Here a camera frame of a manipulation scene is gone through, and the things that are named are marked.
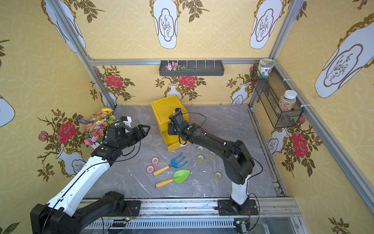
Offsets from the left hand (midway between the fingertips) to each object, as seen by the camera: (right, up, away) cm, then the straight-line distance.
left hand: (142, 128), depth 79 cm
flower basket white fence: (-29, -2, +6) cm, 30 cm away
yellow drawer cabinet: (+9, +12, +12) cm, 19 cm away
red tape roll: (+5, -21, +11) cm, 24 cm away
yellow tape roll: (+33, -14, +15) cm, 39 cm away
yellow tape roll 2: (+32, -19, +11) cm, 39 cm away
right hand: (+17, +3, +10) cm, 20 cm away
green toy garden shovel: (+20, -28, +5) cm, 35 cm away
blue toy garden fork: (+16, -23, +11) cm, 30 cm away
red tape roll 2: (+2, -25, +8) cm, 27 cm away
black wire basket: (+79, +24, +18) cm, 85 cm away
